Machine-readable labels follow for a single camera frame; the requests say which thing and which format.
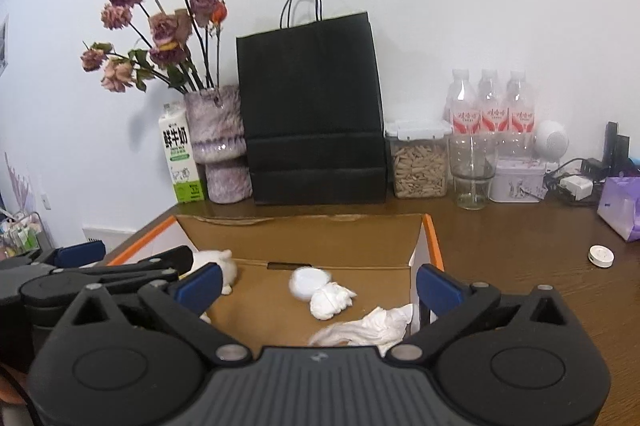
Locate red-orange cardboard box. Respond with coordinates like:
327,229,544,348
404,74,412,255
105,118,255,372
107,213,446,349

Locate white board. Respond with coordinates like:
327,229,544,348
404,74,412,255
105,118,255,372
81,225,139,265

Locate tall black tube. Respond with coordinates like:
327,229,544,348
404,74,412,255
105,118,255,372
604,121,620,168

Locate clear water bottle pink label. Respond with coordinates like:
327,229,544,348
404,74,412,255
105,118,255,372
505,70,539,152
475,69,509,144
444,69,481,144

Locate person's left forearm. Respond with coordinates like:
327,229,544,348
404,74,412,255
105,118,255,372
0,363,27,407

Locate white round pad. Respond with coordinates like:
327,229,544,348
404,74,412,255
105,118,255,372
290,265,332,303

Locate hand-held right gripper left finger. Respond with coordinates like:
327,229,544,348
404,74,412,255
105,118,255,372
65,263,251,365

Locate small crumpled white tissue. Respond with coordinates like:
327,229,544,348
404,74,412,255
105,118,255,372
310,282,359,321

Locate bunch of dried roses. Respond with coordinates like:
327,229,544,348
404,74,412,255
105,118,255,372
80,0,230,96

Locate clear seed container white lid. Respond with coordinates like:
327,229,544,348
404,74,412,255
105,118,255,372
385,119,451,200

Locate wooden desktop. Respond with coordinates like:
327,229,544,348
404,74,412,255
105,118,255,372
102,193,640,426

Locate short black tube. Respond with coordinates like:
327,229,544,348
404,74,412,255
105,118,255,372
616,133,632,168

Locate white charger plug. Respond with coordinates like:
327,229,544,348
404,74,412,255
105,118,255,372
559,176,594,201

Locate white round speaker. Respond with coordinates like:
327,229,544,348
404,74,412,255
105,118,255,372
532,120,571,160

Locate large crumpled white tissue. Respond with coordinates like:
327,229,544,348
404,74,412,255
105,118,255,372
307,305,415,357

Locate purple tissue pack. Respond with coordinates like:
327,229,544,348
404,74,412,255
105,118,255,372
597,176,640,242

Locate white tin box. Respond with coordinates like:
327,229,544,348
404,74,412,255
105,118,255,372
489,157,547,203

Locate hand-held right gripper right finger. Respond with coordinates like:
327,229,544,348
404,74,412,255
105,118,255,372
385,263,577,364

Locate white green milk carton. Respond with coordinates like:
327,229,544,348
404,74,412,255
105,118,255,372
158,102,207,204

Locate clear glass cup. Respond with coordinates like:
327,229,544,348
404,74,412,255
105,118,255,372
448,133,500,211

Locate black paper bag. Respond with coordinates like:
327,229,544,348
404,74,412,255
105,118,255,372
236,0,389,206

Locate black power adapter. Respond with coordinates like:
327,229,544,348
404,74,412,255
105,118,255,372
580,157,609,180

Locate purple marbled vase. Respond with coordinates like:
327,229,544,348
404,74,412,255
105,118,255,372
184,85,253,204

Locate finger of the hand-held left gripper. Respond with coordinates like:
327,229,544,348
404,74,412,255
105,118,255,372
30,242,107,278
50,246,195,297

